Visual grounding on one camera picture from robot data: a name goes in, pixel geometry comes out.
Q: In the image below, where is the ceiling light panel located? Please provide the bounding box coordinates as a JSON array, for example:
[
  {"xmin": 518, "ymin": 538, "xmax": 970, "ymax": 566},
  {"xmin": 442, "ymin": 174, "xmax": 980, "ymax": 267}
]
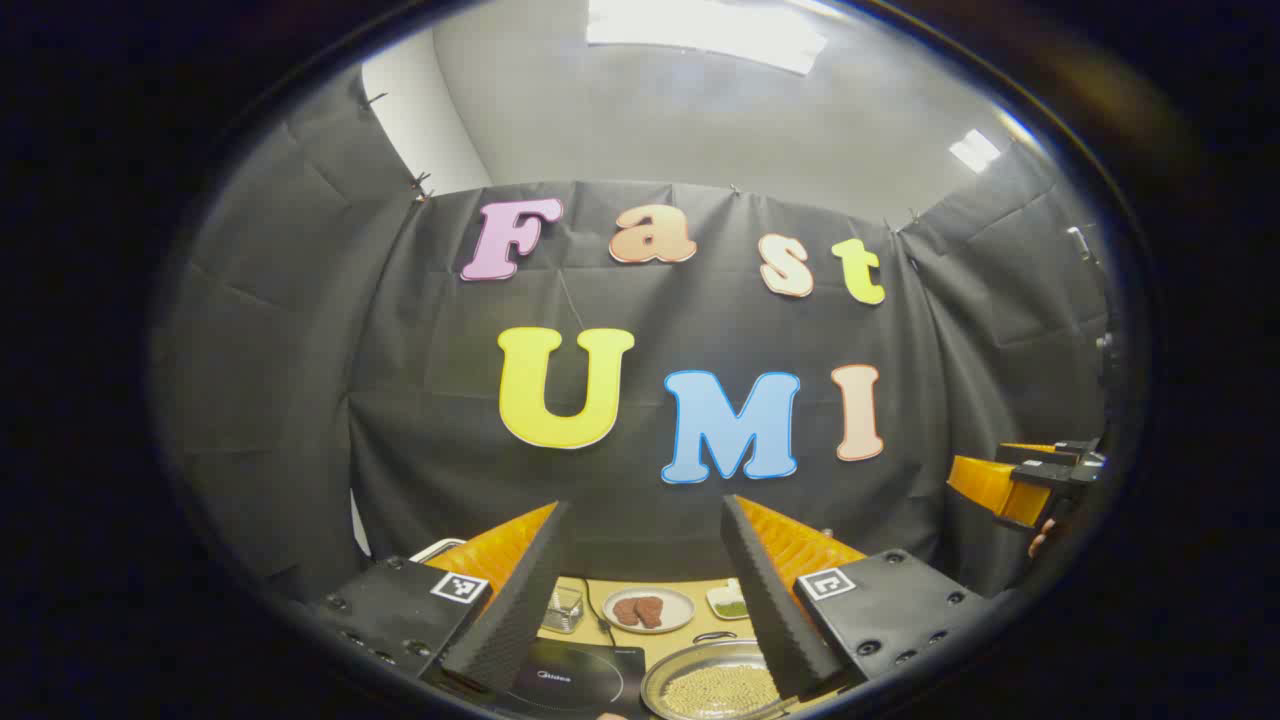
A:
[
  {"xmin": 585, "ymin": 0, "xmax": 829, "ymax": 76},
  {"xmin": 949, "ymin": 129, "xmax": 1002, "ymax": 174}
]

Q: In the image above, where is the round beige plate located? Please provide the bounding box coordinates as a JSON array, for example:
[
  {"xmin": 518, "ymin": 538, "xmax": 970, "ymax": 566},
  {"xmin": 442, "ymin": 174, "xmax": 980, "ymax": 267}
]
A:
[{"xmin": 603, "ymin": 587, "xmax": 695, "ymax": 635}]

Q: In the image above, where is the black power cable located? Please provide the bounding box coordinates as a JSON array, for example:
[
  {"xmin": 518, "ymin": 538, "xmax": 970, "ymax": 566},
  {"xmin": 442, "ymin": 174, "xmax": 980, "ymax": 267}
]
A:
[{"xmin": 583, "ymin": 578, "xmax": 619, "ymax": 646}]

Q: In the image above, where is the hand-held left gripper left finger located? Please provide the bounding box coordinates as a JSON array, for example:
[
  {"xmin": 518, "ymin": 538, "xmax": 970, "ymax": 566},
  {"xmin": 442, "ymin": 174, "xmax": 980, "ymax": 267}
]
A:
[{"xmin": 310, "ymin": 500, "xmax": 575, "ymax": 698}]

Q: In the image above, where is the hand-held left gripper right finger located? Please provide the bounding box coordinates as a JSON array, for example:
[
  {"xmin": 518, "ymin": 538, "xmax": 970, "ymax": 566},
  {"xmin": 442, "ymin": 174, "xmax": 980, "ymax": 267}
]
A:
[{"xmin": 720, "ymin": 494, "xmax": 993, "ymax": 701}]

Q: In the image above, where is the stainless steel pot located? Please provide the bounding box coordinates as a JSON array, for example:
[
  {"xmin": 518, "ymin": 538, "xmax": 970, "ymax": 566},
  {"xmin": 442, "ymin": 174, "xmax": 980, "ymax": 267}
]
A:
[{"xmin": 640, "ymin": 630, "xmax": 801, "ymax": 720}]

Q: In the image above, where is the black induction cooktop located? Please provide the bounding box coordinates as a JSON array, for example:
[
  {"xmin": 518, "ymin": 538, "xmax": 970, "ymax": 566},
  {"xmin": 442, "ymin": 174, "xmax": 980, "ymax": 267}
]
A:
[{"xmin": 497, "ymin": 637, "xmax": 651, "ymax": 719}]

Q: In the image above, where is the pile of soybeans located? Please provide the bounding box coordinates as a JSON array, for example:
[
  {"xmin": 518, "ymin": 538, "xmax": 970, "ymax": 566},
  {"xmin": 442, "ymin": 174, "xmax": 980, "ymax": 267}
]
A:
[{"xmin": 662, "ymin": 665, "xmax": 777, "ymax": 719}]

